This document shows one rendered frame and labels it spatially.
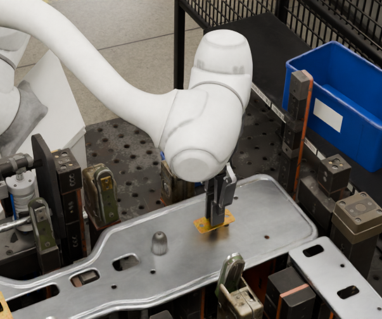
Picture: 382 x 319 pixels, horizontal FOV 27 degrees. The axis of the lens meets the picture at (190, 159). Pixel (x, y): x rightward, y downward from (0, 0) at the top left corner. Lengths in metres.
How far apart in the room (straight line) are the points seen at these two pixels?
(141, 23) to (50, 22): 2.78
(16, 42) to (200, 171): 0.91
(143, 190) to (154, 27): 2.05
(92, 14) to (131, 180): 2.15
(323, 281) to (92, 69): 0.63
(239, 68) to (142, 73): 2.47
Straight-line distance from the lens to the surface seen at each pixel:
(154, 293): 1.56
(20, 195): 1.65
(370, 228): 1.68
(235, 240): 1.66
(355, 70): 1.96
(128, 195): 2.17
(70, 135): 1.94
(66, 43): 1.37
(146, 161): 2.27
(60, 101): 2.04
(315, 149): 1.86
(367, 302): 1.60
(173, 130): 1.25
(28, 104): 2.09
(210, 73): 1.35
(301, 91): 1.77
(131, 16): 4.23
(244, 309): 1.49
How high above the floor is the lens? 2.22
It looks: 42 degrees down
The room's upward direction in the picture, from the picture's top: 2 degrees clockwise
